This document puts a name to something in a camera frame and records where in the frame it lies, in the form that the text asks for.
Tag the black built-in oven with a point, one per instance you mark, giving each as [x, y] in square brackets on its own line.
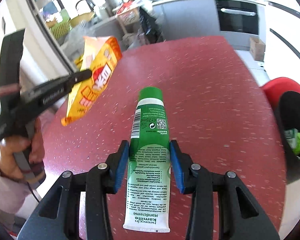
[237, 16]

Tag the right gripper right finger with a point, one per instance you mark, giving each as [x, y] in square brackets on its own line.
[240, 214]

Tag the red plastic stool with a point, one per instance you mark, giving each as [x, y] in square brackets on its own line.
[275, 88]

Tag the green plastic basket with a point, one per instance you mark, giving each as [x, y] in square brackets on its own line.
[60, 29]

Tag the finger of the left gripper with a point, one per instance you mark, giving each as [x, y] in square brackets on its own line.
[78, 77]

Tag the wooden perforated crate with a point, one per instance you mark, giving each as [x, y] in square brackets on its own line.
[126, 18]

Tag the cardboard box on floor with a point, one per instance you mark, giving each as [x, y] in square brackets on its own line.
[257, 49]

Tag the green white plastic bag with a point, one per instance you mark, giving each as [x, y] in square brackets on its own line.
[293, 139]

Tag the black trash bin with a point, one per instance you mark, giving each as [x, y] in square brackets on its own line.
[287, 116]

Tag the person's left hand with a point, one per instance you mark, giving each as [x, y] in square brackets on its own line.
[15, 144]

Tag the yellow orange snack wrapper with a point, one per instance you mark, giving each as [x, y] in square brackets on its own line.
[101, 56]

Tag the clear plastic bag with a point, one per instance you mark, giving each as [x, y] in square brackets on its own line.
[74, 41]

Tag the black sink faucet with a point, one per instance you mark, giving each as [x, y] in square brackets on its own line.
[84, 5]

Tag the green hand cream tube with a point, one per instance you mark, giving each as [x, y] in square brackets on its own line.
[149, 166]

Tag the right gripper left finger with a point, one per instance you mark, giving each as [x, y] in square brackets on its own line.
[57, 214]

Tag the grey lower cabinets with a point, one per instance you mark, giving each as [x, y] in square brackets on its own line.
[187, 18]

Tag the yellow basin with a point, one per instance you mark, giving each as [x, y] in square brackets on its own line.
[86, 17]

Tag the black plastic bag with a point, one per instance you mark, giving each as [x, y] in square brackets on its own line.
[150, 27]

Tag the lilac sleeve forearm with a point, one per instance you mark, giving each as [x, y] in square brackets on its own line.
[12, 195]

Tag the white refrigerator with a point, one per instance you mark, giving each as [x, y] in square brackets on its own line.
[282, 57]

